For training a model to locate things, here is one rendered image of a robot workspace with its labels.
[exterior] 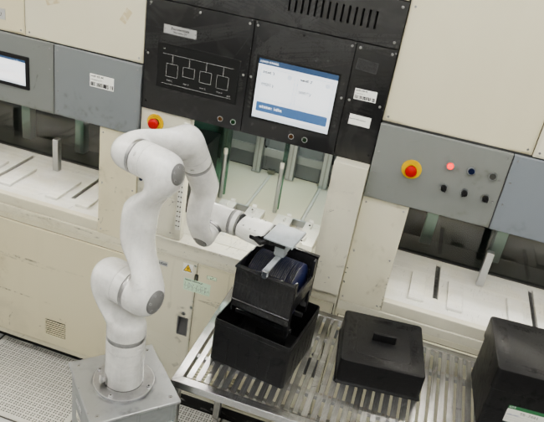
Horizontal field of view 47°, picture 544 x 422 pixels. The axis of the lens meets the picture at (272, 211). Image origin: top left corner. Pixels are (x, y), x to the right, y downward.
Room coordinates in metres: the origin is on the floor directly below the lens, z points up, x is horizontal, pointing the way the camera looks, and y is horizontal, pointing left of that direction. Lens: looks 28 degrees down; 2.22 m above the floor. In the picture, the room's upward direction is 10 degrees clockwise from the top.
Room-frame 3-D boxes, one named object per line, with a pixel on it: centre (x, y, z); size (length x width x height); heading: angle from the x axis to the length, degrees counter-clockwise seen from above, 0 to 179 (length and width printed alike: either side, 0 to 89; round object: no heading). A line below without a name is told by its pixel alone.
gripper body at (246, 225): (1.77, 0.05, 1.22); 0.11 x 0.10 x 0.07; 70
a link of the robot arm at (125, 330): (1.49, 0.40, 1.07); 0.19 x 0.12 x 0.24; 61
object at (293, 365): (1.73, -0.05, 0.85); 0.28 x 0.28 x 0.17; 70
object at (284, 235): (1.73, -0.05, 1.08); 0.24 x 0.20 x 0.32; 160
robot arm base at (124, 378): (1.48, 0.37, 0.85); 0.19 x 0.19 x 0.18
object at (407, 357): (1.77, -0.46, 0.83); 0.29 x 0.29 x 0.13; 85
